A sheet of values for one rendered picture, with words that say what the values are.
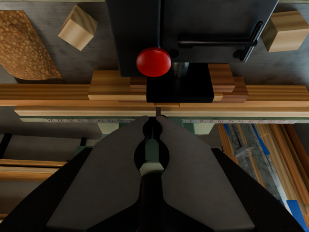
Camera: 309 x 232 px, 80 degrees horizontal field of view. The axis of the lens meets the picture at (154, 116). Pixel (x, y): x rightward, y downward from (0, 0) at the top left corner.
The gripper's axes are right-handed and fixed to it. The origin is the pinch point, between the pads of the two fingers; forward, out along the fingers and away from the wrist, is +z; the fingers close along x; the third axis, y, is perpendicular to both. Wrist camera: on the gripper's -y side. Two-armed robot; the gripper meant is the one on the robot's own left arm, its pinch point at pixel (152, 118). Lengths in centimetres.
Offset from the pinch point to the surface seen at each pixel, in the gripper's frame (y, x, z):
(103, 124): 30, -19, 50
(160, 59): -3.0, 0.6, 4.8
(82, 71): 2.4, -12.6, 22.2
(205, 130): 34, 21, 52
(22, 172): 137, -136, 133
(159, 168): 12.4, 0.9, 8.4
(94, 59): 0.2, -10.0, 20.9
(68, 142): 149, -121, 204
